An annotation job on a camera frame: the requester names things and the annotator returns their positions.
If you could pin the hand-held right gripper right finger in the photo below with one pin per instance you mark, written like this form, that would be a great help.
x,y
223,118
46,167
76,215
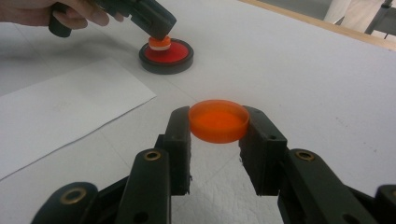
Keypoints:
x,y
263,161

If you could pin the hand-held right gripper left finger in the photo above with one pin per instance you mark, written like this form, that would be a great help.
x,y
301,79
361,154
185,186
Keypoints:
x,y
179,155

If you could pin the orange stamp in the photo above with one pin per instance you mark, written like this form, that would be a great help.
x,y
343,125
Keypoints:
x,y
159,43

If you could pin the red ink pad black case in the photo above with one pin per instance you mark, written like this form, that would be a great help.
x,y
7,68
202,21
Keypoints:
x,y
174,59

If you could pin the orange round stamp cap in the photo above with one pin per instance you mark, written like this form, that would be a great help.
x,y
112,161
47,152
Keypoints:
x,y
218,124

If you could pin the white table cover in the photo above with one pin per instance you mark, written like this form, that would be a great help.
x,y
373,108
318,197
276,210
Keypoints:
x,y
311,93

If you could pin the white paper sheet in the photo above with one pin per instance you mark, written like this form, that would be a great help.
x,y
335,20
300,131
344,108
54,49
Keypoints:
x,y
62,109

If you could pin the wooden table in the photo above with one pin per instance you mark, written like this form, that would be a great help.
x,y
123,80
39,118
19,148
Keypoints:
x,y
358,35

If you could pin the grey metal stand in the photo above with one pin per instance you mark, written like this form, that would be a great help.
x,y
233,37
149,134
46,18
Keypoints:
x,y
381,18

